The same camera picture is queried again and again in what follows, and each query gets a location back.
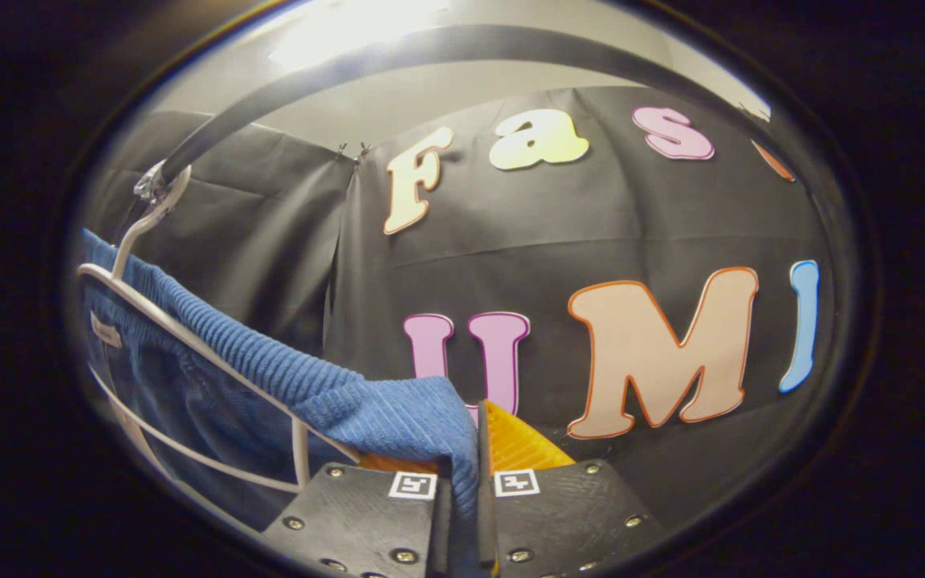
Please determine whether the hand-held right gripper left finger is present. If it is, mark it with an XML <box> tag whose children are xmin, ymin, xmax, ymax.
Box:
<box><xmin>262</xmin><ymin>454</ymin><xmax>453</xmax><ymax>578</ymax></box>

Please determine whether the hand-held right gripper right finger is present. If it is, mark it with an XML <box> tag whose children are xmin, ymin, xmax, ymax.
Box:
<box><xmin>476</xmin><ymin>399</ymin><xmax>666</xmax><ymax>578</ymax></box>

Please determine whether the blue corduroy jacket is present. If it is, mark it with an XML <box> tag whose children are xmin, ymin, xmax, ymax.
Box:
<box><xmin>77</xmin><ymin>227</ymin><xmax>481</xmax><ymax>535</ymax></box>

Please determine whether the white hanger with taped hook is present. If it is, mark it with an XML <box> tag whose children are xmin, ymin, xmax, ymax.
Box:
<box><xmin>77</xmin><ymin>159</ymin><xmax>363</xmax><ymax>495</ymax></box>

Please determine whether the black clothes rack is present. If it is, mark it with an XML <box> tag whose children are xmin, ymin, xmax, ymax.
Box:
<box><xmin>159</xmin><ymin>22</ymin><xmax>833</xmax><ymax>210</ymax></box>

